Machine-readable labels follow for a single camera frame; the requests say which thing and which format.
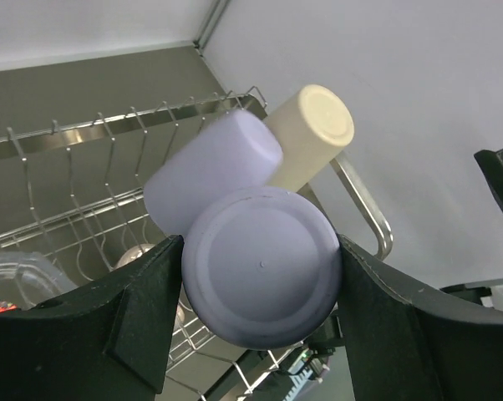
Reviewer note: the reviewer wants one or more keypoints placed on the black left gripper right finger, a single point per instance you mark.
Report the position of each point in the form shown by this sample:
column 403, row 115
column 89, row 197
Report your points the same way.
column 406, row 340

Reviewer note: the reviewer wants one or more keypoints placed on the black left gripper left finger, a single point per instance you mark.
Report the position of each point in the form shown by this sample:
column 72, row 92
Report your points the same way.
column 106, row 340

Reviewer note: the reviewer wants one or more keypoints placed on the clear plastic cup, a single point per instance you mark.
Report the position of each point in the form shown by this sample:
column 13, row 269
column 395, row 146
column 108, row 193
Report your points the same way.
column 29, row 278

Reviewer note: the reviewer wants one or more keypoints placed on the lavender cup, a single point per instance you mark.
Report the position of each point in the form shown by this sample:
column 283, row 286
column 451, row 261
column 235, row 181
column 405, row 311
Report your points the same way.
column 235, row 151
column 261, row 268

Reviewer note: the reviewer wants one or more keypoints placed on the beige tumbler cup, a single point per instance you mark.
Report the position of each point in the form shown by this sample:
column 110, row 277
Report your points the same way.
column 312, row 127

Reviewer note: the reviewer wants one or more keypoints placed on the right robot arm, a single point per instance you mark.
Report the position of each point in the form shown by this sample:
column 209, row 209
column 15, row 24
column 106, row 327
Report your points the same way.
column 488, row 293

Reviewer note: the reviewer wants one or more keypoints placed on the steel two-tier dish rack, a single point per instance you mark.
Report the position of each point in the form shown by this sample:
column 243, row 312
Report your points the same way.
column 129, row 242

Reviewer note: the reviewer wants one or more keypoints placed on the grey slotted cable duct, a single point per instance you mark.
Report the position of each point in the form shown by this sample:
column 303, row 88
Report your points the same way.
column 301, row 375

